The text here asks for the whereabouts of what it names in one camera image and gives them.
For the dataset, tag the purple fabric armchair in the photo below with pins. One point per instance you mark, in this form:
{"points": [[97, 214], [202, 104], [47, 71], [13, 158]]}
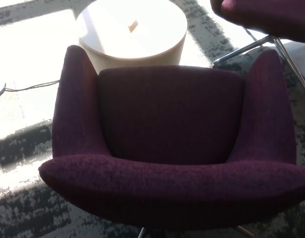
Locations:
{"points": [[167, 111]]}

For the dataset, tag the round white side table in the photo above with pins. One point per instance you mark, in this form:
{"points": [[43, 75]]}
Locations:
{"points": [[142, 37]]}

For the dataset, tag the small orange tag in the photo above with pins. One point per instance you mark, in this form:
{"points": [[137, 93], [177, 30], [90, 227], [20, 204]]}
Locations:
{"points": [[133, 26]]}

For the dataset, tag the curved metal stand base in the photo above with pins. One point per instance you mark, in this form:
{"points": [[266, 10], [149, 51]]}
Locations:
{"points": [[0, 94]]}

